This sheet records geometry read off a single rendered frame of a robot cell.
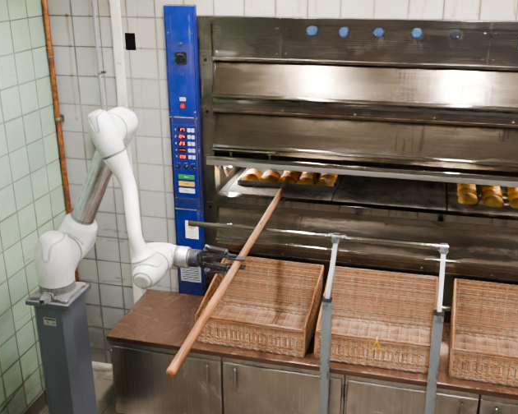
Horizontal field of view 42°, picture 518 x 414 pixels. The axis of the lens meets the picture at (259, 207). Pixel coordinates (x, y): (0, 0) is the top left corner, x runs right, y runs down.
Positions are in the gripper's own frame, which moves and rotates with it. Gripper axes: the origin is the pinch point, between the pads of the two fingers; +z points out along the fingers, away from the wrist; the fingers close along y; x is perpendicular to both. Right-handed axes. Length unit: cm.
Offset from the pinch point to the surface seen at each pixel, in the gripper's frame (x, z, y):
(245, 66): -83, -17, -66
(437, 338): -18, 83, 35
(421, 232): -81, 74, 12
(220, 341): -32, -18, 59
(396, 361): -29, 67, 56
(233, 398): -26, -10, 88
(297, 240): -79, 11, 22
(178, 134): -78, -52, -31
